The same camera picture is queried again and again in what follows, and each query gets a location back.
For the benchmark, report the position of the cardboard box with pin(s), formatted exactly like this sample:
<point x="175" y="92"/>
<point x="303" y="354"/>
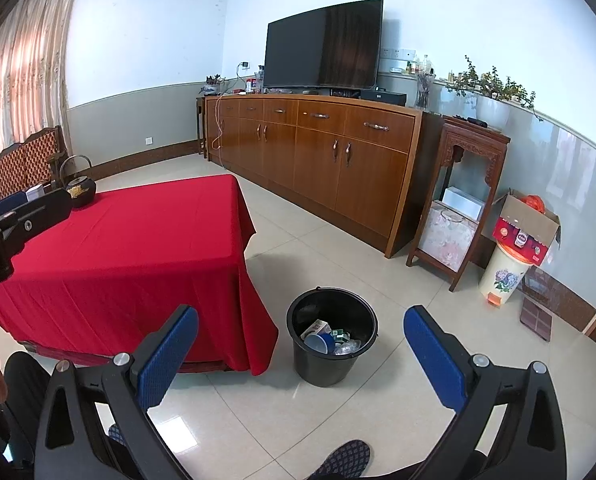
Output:
<point x="522" y="220"/>

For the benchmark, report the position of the vase with dry stems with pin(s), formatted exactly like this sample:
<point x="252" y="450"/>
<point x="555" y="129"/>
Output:
<point x="424" y="92"/>

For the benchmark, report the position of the floral marble panel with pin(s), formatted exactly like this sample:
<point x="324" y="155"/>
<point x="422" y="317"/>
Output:
<point x="447" y="240"/>

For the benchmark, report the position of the black iron teapot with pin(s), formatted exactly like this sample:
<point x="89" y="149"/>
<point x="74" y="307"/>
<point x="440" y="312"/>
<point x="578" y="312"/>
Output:
<point x="80" y="192"/>

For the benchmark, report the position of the white floral bin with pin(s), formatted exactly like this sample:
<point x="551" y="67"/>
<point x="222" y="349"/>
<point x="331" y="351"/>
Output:
<point x="502" y="275"/>

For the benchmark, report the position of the row of small bottles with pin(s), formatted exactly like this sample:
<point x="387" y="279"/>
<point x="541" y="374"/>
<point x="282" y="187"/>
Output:
<point x="417" y="66"/>

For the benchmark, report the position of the glass jar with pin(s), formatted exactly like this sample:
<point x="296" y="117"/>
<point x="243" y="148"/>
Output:
<point x="260" y="80"/>

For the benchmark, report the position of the red tablecloth table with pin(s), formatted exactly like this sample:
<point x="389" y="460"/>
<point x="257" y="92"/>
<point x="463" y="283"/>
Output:
<point x="128" y="250"/>

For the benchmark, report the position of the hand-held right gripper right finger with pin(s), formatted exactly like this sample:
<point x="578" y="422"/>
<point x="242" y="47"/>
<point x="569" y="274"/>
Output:
<point x="435" y="360"/>

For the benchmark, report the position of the wooden upholstered bench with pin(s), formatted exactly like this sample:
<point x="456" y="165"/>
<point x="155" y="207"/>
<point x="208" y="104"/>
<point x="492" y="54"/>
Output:
<point x="28" y="165"/>

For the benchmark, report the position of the wall outlet with charger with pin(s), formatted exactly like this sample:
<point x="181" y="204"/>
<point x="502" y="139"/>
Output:
<point x="244" y="65"/>

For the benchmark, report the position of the black plastic bucket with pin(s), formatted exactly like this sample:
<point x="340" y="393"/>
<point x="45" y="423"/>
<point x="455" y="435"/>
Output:
<point x="323" y="370"/>

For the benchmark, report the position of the orange plastic bag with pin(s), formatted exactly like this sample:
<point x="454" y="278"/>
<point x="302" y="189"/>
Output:
<point x="534" y="203"/>

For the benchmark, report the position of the black television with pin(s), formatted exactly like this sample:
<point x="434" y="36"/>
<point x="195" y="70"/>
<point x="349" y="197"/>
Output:
<point x="323" y="45"/>

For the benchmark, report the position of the small potted plant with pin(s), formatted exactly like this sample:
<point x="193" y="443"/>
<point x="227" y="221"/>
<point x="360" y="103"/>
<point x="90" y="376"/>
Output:
<point x="212" y="87"/>

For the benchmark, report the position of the carved wooden stand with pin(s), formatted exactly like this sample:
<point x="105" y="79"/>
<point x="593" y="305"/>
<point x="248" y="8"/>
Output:
<point x="472" y="135"/>

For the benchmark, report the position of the dark wooden side table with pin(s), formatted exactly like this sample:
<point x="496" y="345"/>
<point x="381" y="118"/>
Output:
<point x="201" y="125"/>

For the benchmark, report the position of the person's left leg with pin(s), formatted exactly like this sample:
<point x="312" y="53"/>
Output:
<point x="25" y="390"/>

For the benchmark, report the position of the white tin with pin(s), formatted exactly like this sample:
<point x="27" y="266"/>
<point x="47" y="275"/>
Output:
<point x="37" y="191"/>

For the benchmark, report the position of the black remote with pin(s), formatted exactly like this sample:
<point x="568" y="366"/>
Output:
<point x="476" y="122"/>

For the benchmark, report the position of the trailing green plant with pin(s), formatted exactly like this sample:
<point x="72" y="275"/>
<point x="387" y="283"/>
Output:
<point x="477" y="80"/>

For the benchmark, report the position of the blue patterned cup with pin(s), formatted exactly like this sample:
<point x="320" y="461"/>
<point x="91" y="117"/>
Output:
<point x="320" y="344"/>

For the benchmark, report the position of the beige patterned curtain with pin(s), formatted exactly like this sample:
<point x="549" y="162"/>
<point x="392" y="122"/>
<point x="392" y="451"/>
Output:
<point x="23" y="70"/>

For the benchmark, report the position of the green white box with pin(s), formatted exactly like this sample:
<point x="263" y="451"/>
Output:
<point x="339" y="334"/>

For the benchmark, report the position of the blue patterned slipper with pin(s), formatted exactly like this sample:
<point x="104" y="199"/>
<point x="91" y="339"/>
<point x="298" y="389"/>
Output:
<point x="345" y="457"/>
<point x="116" y="434"/>

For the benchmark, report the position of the clear plastic bag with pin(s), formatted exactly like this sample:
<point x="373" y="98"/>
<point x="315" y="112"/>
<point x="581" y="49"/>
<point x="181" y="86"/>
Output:
<point x="348" y="346"/>

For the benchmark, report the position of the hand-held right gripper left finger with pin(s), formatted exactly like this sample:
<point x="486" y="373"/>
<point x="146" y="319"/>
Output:
<point x="165" y="355"/>

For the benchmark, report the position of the wooden sideboard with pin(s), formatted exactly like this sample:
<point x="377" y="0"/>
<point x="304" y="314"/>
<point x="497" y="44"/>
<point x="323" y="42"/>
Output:
<point x="318" y="150"/>

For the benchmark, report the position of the black set-top box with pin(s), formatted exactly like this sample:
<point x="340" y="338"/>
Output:
<point x="382" y="98"/>

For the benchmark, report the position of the pink white carton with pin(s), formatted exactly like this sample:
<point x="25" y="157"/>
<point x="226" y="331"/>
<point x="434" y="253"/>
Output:
<point x="318" y="327"/>

